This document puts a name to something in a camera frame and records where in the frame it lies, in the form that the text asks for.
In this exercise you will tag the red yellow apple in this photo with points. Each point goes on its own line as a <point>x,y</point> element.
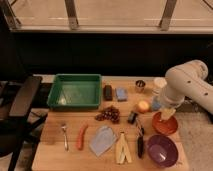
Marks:
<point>143,106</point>

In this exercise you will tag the black rectangular block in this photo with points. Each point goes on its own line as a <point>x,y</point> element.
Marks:
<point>108,93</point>

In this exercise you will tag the purple bowl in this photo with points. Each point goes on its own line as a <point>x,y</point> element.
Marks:
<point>162,151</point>

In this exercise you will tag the blue grey cloth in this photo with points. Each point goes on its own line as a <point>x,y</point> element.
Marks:
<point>102,140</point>

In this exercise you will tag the small metal cup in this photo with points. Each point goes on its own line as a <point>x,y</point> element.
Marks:
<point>139,85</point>

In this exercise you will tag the orange bowl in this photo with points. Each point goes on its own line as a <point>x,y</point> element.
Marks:
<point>165,127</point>

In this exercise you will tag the green plastic tray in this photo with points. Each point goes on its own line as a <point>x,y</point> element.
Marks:
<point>75,91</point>

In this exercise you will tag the black binder clip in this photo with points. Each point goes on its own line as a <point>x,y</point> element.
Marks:
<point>132,117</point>

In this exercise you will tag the black office chair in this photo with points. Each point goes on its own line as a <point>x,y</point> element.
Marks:
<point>14,128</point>

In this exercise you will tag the blue sponge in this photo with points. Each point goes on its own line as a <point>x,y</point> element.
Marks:
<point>121,94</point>

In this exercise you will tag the orange carrot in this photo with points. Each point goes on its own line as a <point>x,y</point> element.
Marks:
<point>80,137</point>

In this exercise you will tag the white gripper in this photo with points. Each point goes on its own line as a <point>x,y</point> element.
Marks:
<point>167,113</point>

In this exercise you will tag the metal fork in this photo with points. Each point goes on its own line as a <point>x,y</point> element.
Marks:
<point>63,127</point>

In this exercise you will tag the clear plastic cup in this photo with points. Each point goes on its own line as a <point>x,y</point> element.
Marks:
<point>158,84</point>

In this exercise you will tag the bunch of dark grapes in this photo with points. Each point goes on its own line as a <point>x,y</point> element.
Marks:
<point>110,113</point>

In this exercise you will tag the black handled knife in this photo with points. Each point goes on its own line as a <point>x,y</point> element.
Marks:
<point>140,140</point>

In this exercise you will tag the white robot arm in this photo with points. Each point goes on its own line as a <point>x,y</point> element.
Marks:
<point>187,80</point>

